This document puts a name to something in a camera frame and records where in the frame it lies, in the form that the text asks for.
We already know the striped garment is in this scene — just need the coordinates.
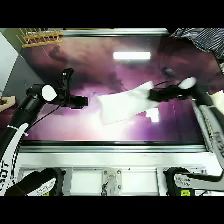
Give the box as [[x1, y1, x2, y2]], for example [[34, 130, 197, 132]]
[[169, 27, 224, 62]]

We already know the black cable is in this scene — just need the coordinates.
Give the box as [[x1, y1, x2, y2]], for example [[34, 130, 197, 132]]
[[25, 103, 65, 134]]

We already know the silver frame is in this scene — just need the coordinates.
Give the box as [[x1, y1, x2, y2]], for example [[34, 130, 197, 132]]
[[13, 142, 224, 197]]

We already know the white garment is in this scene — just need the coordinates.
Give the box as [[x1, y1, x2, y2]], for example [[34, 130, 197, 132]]
[[96, 80, 161, 126]]

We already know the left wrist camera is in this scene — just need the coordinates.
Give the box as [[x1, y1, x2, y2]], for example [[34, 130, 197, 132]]
[[61, 67, 75, 98]]

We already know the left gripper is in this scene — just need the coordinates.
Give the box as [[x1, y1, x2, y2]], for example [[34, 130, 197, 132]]
[[67, 94, 90, 110]]

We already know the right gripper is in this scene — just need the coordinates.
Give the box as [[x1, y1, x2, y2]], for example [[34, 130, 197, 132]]
[[147, 85, 175, 103]]

